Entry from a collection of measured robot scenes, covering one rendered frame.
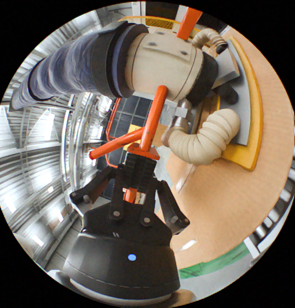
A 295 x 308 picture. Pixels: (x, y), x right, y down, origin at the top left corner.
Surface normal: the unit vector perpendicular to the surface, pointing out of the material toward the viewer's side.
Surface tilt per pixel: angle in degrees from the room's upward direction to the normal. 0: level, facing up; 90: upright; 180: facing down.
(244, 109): 0
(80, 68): 97
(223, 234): 0
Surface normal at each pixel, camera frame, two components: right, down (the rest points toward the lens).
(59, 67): 0.19, 0.77
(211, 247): -0.96, -0.28
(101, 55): -0.18, 0.80
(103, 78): -0.24, 0.92
